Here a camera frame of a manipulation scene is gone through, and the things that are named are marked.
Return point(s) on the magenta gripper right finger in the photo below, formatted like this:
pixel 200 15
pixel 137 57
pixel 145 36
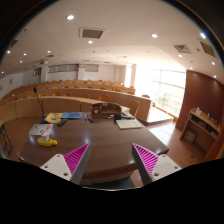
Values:
pixel 151 166

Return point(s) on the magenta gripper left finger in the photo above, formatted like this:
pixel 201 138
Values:
pixel 70 166

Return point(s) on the black charger adapter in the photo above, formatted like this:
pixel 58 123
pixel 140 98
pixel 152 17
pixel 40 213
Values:
pixel 117 116

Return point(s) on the yellow tape dispenser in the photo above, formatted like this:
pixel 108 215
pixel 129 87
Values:
pixel 43 141

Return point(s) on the black remote control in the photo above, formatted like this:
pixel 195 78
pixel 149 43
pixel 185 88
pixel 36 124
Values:
pixel 62 122

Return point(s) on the white paper sheet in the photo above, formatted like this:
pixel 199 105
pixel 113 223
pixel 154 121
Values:
pixel 41 129

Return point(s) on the blue booklet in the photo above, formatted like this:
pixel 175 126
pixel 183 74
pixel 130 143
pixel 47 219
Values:
pixel 72 115

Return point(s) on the white notebook pad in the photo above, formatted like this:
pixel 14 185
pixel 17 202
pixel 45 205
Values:
pixel 128 124

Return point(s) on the yellow book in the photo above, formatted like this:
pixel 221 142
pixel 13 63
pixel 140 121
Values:
pixel 53 118

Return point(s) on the black desk microphone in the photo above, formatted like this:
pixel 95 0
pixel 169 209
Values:
pixel 42 121

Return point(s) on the wooden shelf cabinet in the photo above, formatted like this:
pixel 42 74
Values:
pixel 201 129

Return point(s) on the wooden desk organizer box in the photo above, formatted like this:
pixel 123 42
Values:
pixel 104 109

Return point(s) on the wooden chair right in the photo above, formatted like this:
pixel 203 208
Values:
pixel 134 105

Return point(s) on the long wooden lecture bench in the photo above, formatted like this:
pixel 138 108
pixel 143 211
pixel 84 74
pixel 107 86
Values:
pixel 122 99

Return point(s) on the wooden chair behind desk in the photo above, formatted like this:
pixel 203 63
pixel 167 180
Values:
pixel 105 98

